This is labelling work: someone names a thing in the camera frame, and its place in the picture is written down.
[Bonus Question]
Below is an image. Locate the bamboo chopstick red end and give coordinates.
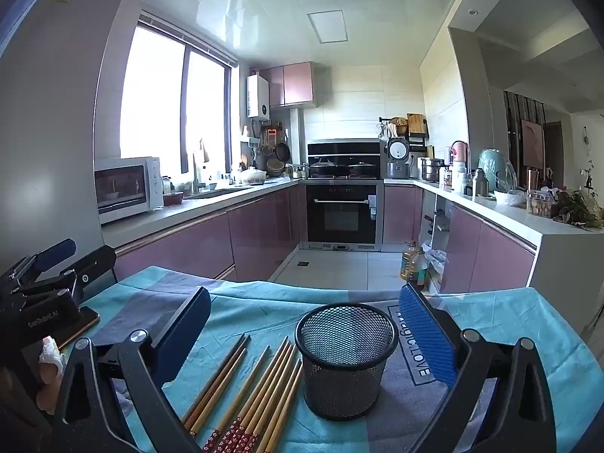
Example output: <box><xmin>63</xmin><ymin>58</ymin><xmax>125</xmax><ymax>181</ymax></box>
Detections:
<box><xmin>202</xmin><ymin>336</ymin><xmax>290</xmax><ymax>452</ymax></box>

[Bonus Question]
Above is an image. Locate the left hand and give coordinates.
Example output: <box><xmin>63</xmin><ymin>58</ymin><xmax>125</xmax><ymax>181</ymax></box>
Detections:
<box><xmin>1</xmin><ymin>336</ymin><xmax>66</xmax><ymax>420</ymax></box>

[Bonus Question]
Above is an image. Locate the potted plant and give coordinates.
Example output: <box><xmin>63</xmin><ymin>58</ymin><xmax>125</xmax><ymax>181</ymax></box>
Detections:
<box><xmin>551</xmin><ymin>160</ymin><xmax>603</xmax><ymax>230</ymax></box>

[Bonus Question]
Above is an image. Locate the white rice cooker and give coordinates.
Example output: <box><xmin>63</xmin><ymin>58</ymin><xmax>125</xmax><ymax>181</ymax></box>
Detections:
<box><xmin>386</xmin><ymin>137</ymin><xmax>410</xmax><ymax>179</ymax></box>

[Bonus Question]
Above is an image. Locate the black built-in oven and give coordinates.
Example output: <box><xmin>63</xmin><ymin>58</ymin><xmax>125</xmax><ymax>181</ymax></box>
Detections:
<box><xmin>305</xmin><ymin>180</ymin><xmax>384</xmax><ymax>251</ymax></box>

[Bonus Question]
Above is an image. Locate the pink wall cabinet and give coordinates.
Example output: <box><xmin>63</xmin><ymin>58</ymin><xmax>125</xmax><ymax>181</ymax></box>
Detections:
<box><xmin>260</xmin><ymin>62</ymin><xmax>315</xmax><ymax>108</ymax></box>

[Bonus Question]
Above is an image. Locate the white microwave oven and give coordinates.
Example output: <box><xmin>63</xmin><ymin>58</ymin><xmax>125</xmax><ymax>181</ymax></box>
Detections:
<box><xmin>94</xmin><ymin>157</ymin><xmax>163</xmax><ymax>225</ymax></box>

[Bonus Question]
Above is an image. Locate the dark brown chopstick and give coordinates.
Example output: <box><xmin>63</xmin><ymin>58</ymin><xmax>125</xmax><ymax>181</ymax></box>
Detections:
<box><xmin>182</xmin><ymin>334</ymin><xmax>250</xmax><ymax>430</ymax></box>

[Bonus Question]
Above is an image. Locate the blue grey tablecloth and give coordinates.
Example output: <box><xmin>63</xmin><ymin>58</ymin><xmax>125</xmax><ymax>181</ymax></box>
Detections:
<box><xmin>88</xmin><ymin>266</ymin><xmax>603</xmax><ymax>452</ymax></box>

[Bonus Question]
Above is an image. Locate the black range hood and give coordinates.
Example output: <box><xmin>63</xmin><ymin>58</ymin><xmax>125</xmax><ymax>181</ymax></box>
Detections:
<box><xmin>307</xmin><ymin>138</ymin><xmax>383</xmax><ymax>167</ymax></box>

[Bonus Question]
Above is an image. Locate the window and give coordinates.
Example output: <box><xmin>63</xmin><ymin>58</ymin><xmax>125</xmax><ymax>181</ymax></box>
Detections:
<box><xmin>119</xmin><ymin>20</ymin><xmax>234</xmax><ymax>180</ymax></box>

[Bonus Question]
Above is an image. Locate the cooking oil bottle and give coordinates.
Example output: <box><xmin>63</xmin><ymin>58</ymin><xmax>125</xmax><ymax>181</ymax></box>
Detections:
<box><xmin>400</xmin><ymin>241</ymin><xmax>418</xmax><ymax>281</ymax></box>

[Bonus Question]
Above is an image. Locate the smartphone on table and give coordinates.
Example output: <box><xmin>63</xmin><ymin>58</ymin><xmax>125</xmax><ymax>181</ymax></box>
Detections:
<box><xmin>51</xmin><ymin>306</ymin><xmax>100</xmax><ymax>351</ymax></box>

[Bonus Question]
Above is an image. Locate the white water heater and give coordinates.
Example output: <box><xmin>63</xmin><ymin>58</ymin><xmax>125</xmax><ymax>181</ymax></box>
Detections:
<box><xmin>247</xmin><ymin>75</ymin><xmax>270</xmax><ymax>121</ymax></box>

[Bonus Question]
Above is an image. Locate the black mesh utensil cup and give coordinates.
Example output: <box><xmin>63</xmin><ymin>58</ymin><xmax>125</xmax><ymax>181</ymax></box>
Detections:
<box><xmin>295</xmin><ymin>303</ymin><xmax>399</xmax><ymax>421</ymax></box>

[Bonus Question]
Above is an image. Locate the steel pot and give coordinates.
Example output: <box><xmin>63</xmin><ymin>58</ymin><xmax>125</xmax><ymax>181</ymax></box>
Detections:
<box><xmin>420</xmin><ymin>157</ymin><xmax>444</xmax><ymax>183</ymax></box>

